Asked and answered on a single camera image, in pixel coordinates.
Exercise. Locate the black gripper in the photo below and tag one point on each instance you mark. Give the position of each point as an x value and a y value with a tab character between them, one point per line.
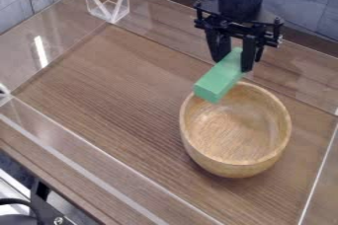
241	19

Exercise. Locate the green stick block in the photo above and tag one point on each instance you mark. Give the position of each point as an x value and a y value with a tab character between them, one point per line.
217	80

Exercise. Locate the wooden bowl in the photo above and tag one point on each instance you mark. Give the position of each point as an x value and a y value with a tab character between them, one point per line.
235	138

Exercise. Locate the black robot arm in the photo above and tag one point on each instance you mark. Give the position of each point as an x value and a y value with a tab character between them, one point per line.
237	19

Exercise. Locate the clear acrylic corner bracket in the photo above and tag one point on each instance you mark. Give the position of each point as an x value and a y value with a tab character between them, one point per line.
109	11

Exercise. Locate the clear acrylic tray wall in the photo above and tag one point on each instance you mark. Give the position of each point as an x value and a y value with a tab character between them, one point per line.
89	96

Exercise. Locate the black table frame bracket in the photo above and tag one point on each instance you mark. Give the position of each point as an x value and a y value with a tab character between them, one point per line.
25	207

